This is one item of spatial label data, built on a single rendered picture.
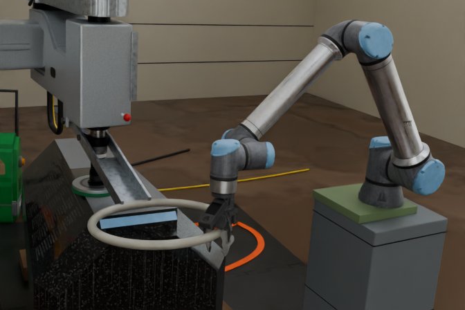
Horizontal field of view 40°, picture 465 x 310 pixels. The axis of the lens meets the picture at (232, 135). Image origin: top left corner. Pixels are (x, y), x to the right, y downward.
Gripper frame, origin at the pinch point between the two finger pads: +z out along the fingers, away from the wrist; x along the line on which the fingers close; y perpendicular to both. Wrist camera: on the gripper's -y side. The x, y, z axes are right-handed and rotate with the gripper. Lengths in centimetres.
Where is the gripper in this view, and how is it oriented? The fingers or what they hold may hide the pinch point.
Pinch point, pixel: (216, 251)
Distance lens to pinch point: 212.3
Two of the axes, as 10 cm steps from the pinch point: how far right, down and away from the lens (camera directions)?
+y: 4.8, -1.4, 8.7
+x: -8.8, -1.4, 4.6
